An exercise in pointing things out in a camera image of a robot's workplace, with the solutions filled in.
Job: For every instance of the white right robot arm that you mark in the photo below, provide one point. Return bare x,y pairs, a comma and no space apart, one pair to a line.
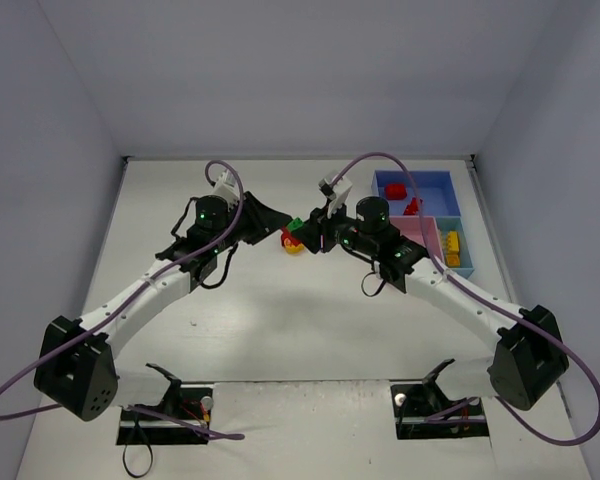
523,361

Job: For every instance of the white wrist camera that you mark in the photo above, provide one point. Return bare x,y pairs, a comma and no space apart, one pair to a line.
336,189
226,187

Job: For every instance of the long green lego brick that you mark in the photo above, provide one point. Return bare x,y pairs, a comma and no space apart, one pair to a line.
295,224

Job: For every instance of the blue pink compartment tray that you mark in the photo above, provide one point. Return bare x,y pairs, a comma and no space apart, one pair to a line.
440,211

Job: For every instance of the yellow butterfly lego piece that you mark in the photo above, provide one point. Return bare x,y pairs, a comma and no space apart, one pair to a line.
292,247

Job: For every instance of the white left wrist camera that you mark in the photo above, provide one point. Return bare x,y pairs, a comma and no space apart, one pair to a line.
226,187

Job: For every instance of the red rounded lego piece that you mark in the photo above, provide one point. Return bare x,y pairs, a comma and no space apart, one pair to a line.
285,238

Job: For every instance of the small red lego brick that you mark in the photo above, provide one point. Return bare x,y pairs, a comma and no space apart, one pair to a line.
414,207

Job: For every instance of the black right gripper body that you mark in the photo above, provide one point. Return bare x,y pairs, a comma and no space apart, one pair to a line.
318,232

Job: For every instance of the small yellow lego brick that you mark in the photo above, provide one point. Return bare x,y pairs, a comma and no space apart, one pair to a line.
453,260

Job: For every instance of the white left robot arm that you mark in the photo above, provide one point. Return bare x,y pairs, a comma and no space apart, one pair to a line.
78,356

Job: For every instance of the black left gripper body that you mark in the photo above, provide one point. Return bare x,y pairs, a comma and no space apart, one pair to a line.
250,220

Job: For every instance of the yellow long lego brick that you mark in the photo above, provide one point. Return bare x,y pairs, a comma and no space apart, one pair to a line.
451,242

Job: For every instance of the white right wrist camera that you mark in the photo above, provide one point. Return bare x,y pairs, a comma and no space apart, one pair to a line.
336,189

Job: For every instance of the red long lego brick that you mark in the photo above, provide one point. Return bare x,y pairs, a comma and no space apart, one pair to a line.
395,192

